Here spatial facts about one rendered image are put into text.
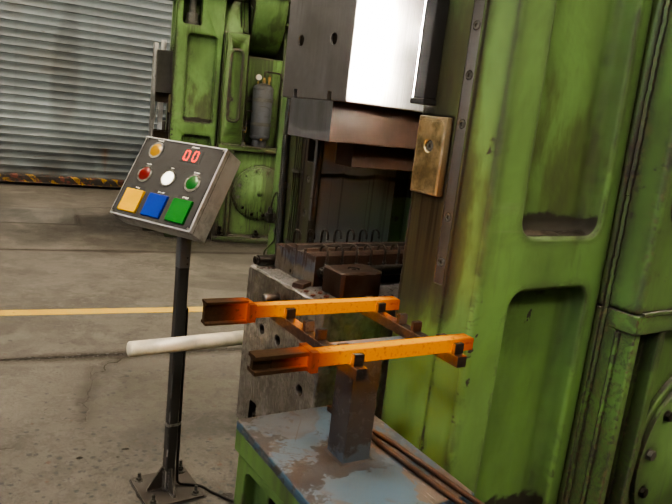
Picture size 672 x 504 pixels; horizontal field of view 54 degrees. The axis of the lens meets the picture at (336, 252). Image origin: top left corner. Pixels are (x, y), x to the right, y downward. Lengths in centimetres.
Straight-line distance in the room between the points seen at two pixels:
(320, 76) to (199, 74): 495
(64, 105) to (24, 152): 80
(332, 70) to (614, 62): 65
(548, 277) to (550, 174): 23
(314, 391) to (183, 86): 516
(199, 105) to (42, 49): 341
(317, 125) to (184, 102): 494
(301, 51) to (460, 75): 45
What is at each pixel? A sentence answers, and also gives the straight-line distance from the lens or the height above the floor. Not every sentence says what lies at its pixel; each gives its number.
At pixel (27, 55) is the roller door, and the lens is 948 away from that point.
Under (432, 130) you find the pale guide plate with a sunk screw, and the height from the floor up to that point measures 132.
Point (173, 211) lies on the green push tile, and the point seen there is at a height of 100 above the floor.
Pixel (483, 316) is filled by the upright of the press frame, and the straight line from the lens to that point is 142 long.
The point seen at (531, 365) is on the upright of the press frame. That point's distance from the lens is 170.
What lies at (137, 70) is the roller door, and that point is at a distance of 957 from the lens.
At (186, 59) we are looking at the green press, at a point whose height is 169.
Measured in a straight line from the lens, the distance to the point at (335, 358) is 105.
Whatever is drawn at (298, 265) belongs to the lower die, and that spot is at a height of 95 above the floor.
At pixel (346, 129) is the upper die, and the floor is 130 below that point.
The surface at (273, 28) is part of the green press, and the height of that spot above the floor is 207.
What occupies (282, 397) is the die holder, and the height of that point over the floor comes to 63.
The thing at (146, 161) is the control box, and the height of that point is 112.
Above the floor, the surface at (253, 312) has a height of 96.
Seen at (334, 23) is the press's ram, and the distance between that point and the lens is 161.
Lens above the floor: 133
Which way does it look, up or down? 12 degrees down
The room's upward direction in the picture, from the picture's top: 7 degrees clockwise
